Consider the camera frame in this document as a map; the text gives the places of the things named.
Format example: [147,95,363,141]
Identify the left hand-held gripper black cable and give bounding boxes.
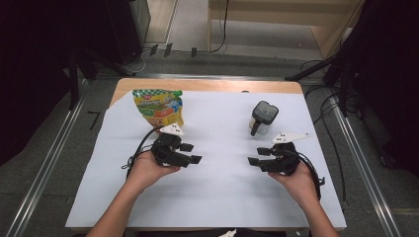
[121,125,164,179]

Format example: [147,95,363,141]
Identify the hand-held gripper black cable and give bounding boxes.
[295,151,326,201]
[121,125,164,179]

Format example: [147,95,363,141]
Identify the black floor cables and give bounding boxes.
[300,58,352,202]

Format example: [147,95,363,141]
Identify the light wooden shelf unit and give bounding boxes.
[207,0,367,60]

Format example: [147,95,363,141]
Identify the white floor cable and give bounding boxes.
[130,48,148,74]

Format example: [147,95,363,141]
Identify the yellow green checkered seasoning bag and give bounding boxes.
[131,88,185,129]

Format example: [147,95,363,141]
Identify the white table sheet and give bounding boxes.
[64,90,347,229]

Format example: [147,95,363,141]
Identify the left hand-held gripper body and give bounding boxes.
[150,122,194,169]

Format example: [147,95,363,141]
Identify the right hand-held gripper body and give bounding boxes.
[260,131,310,177]

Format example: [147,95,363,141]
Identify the black stand with long leg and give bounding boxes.
[285,48,360,117]

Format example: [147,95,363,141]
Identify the right hand-held gripper black cable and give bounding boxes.
[295,151,326,201]

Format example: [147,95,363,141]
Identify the person's right hand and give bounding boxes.
[268,161,319,205]

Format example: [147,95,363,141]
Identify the person's dark clothing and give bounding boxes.
[136,228,288,237]

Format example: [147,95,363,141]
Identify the black curtain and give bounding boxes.
[0,0,110,167]
[342,0,419,179]

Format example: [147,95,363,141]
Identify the black cabinet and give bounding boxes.
[105,0,152,65]

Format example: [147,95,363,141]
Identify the hanging black cable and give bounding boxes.
[210,0,230,54]

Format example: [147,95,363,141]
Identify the person's left hand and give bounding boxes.
[126,151,182,196]

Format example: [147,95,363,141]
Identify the black stand with angled legs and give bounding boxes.
[67,45,136,111]

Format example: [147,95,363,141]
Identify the long metal floor rail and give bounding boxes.
[4,78,90,237]
[329,95,401,237]

